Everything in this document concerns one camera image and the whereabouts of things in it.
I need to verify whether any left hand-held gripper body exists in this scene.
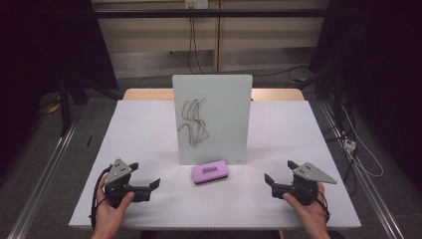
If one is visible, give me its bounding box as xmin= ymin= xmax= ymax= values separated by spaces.
xmin=104 ymin=157 xmax=152 ymax=209

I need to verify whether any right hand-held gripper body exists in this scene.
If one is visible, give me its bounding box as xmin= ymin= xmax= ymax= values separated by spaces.
xmin=271 ymin=161 xmax=337 ymax=207

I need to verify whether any purple whiteboard eraser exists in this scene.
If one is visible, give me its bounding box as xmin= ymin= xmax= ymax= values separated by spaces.
xmin=191 ymin=159 xmax=230 ymax=185

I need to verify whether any small glass whiteboard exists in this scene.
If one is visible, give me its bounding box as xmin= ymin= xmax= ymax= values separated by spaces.
xmin=171 ymin=74 xmax=254 ymax=166

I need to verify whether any person's right hand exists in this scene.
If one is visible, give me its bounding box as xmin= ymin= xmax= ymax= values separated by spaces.
xmin=282 ymin=181 xmax=330 ymax=232

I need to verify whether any person's left hand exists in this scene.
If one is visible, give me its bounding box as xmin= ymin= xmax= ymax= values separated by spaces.
xmin=95 ymin=174 xmax=136 ymax=234

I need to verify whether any white power plug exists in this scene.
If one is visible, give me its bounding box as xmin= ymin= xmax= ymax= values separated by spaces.
xmin=342 ymin=137 xmax=357 ymax=152

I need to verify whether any wooden table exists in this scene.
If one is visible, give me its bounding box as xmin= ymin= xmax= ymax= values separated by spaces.
xmin=122 ymin=88 xmax=306 ymax=102

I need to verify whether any black metal stand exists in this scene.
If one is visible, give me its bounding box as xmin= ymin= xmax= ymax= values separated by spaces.
xmin=58 ymin=74 xmax=90 ymax=137

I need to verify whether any black curtain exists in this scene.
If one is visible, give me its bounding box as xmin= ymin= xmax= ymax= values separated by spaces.
xmin=0 ymin=0 xmax=119 ymax=177
xmin=309 ymin=0 xmax=422 ymax=192

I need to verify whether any black horizontal bar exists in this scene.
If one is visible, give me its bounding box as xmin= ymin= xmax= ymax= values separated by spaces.
xmin=94 ymin=8 xmax=330 ymax=19

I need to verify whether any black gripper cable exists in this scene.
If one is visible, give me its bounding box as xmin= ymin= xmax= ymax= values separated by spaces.
xmin=314 ymin=190 xmax=331 ymax=224
xmin=89 ymin=164 xmax=113 ymax=231

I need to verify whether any metal floor rail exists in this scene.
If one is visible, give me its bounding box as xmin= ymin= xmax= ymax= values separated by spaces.
xmin=7 ymin=111 xmax=86 ymax=239
xmin=317 ymin=99 xmax=405 ymax=239

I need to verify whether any white floor cable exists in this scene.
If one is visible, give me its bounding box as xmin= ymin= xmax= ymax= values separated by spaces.
xmin=340 ymin=104 xmax=385 ymax=178

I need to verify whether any black floor cable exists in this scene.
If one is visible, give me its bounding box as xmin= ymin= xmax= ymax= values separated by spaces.
xmin=253 ymin=65 xmax=311 ymax=79

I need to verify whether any black hanging cable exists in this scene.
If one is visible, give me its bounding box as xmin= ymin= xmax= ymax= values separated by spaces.
xmin=187 ymin=16 xmax=204 ymax=75

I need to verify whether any white wall socket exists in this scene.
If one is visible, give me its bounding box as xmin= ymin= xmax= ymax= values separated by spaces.
xmin=184 ymin=0 xmax=210 ymax=10

